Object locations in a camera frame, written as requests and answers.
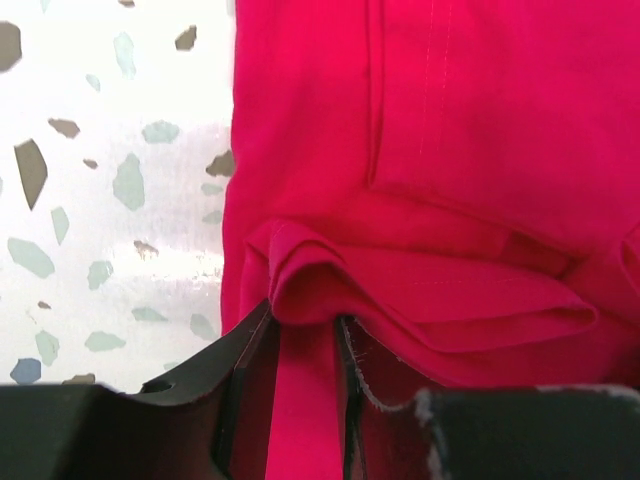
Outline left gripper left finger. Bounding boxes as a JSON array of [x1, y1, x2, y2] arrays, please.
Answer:
[[1, 303, 280, 480]]

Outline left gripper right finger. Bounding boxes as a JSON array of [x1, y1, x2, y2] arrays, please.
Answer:
[[335, 317, 639, 480]]

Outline crimson pink t shirt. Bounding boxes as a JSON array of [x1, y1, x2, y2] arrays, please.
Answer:
[[221, 1, 639, 479]]

